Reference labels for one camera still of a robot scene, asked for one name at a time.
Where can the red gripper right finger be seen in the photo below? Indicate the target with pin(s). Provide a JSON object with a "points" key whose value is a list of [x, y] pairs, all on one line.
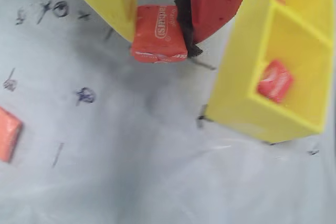
{"points": [[218, 3]]}

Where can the orange starburst candy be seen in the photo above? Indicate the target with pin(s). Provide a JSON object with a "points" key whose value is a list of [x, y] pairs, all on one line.
{"points": [[9, 134], [157, 35], [275, 82]]}

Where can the yellow three-compartment box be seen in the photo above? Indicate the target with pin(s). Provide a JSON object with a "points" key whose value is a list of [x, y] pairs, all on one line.
{"points": [[236, 77]]}

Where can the white table cover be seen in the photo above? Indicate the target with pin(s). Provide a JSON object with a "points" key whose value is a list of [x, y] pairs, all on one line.
{"points": [[131, 155]]}

